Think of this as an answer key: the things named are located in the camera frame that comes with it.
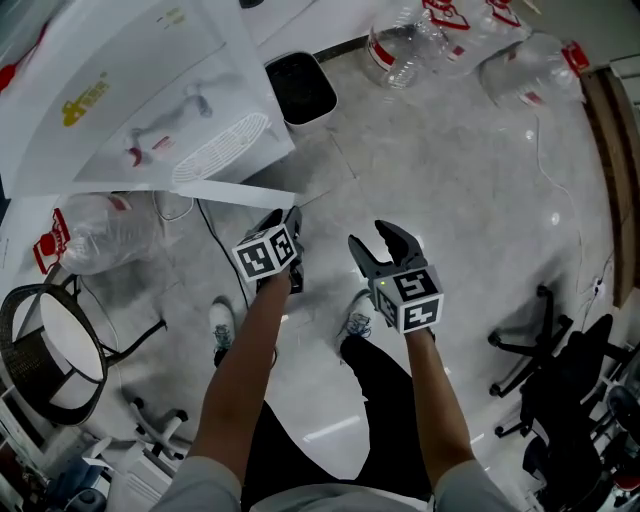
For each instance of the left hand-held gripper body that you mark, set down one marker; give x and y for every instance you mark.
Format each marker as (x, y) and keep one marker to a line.
(265, 255)

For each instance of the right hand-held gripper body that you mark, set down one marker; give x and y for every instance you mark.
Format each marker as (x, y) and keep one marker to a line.
(410, 300)

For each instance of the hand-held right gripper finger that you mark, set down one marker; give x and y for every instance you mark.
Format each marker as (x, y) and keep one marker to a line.
(367, 260)
(402, 247)

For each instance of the white water dispenser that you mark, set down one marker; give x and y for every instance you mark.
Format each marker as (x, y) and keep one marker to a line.
(125, 75)

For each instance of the person's left forearm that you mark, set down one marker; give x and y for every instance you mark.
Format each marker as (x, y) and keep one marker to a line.
(240, 380)

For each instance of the person's right white shoe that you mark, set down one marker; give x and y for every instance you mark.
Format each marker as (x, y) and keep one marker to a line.
(356, 320)

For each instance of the person's white shoe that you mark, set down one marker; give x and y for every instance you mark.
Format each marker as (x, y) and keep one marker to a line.
(221, 325)
(356, 320)

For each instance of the person's left white shoe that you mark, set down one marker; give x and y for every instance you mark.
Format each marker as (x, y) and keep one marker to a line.
(221, 325)

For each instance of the person's black trousers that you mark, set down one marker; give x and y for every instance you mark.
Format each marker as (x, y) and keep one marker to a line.
(385, 400)

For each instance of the white trash bin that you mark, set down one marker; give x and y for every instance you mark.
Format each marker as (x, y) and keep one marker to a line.
(300, 90)

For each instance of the black office chair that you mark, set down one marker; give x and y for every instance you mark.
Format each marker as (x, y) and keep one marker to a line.
(575, 360)
(560, 450)

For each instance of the person's grey shirt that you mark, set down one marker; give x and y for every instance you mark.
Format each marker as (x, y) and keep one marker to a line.
(350, 500)

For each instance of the white office chair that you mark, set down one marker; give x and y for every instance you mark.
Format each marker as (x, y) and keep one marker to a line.
(155, 435)

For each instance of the wooden step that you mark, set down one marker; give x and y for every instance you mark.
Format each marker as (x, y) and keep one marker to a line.
(617, 175)

